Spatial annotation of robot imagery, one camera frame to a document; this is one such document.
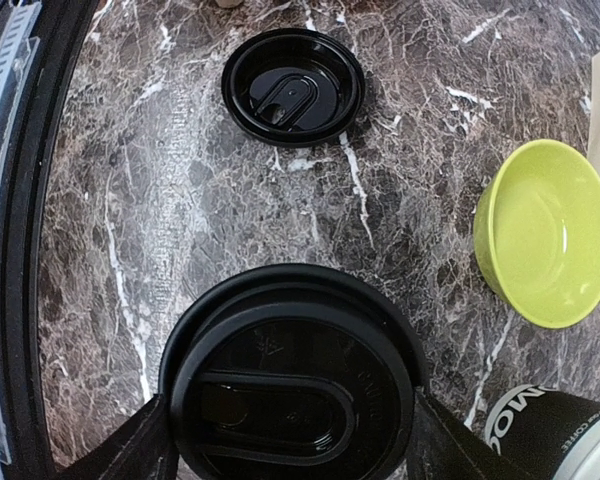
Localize green bowl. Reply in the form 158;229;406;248
473;139;600;329

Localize black paper cup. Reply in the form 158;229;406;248
484;384;600;479

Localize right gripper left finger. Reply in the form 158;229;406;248
79;394;178;479

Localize black front rail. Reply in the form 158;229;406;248
0;1;97;479

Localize brown cardboard cup carrier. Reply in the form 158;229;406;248
215;0;243;9

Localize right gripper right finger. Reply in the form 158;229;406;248
407;388;525;479

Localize black plastic cup lid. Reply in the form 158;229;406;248
221;28;366;148

